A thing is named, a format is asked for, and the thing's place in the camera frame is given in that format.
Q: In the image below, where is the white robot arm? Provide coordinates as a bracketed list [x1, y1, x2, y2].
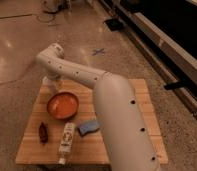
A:
[36, 43, 162, 171]

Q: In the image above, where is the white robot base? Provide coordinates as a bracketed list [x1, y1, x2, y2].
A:
[41, 0, 71, 14]

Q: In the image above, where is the blue tape cross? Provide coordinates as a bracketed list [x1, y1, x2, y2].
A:
[92, 48, 105, 56]

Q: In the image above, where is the blue sponge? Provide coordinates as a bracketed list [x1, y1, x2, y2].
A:
[77, 120, 99, 136]

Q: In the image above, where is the orange bowl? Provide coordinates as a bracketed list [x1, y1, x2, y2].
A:
[47, 92, 79, 120]

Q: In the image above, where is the black floor plate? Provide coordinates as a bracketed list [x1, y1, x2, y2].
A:
[104, 19, 123, 31]

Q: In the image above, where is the white plastic bottle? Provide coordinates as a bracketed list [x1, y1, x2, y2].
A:
[58, 122, 76, 165]

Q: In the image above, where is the small dark red bottle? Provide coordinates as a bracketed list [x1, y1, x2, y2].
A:
[39, 123, 48, 143]

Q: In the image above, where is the wooden table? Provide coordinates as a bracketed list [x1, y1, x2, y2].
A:
[15, 79, 168, 165]

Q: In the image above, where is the black floor cable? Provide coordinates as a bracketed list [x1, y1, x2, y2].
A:
[36, 11, 58, 27]

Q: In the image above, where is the long metal rail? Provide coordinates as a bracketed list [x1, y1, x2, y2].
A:
[90, 0, 197, 121]

